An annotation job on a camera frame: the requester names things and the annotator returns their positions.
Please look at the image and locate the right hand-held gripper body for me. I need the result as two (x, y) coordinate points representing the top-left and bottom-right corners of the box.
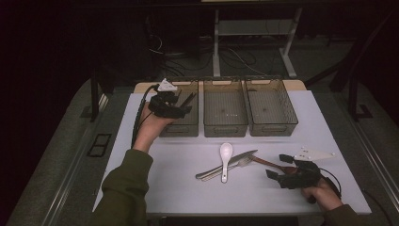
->
(277, 146), (336, 190)

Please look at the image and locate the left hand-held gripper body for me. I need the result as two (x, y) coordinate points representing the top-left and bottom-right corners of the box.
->
(148, 78), (180, 120)

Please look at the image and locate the brown wooden chopstick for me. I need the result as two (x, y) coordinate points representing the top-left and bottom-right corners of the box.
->
(183, 93), (198, 109)
(180, 92), (196, 108)

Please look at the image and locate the brown wooden spoon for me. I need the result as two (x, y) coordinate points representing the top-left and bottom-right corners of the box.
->
(248, 154), (298, 176)

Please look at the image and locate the grey plastic bin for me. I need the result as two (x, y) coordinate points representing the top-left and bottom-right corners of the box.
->
(153, 78), (200, 138)
(202, 78), (248, 138)
(244, 76), (299, 137)

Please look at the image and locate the steel fork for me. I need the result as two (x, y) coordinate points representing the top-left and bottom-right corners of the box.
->
(200, 155), (254, 183)

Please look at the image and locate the steel table knife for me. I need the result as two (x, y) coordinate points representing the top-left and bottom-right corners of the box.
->
(195, 149), (259, 181)

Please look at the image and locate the white ceramic spoon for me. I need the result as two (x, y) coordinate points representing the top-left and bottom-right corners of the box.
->
(219, 142), (234, 184)

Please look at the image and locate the person's left hand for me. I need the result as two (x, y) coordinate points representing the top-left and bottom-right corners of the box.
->
(133, 102), (175, 154)

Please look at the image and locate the person's right hand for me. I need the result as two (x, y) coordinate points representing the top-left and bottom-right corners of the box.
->
(300, 179), (343, 212)

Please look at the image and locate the white metal stand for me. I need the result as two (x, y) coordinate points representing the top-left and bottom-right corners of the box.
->
(212, 8), (304, 79)

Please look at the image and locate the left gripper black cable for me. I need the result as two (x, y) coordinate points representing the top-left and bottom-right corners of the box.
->
(131, 84), (161, 149)

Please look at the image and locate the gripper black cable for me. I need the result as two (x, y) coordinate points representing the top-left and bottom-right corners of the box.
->
(318, 168), (343, 200)
(131, 84), (161, 149)

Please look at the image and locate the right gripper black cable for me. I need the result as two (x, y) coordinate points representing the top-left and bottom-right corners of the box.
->
(318, 168), (343, 200)

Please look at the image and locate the floor cable bundle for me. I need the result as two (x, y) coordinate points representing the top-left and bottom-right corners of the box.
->
(145, 15), (267, 78)

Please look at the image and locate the black stand post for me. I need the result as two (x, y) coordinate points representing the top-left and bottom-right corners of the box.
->
(88, 67), (109, 123)

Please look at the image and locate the metal floor rail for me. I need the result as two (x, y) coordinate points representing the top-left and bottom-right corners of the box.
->
(332, 93), (399, 202)
(40, 93), (111, 226)

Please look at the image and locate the black floor cable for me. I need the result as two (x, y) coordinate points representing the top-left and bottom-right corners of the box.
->
(361, 187), (393, 226)

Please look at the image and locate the black metal stand frame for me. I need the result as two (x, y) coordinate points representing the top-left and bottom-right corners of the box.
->
(304, 8), (399, 122)

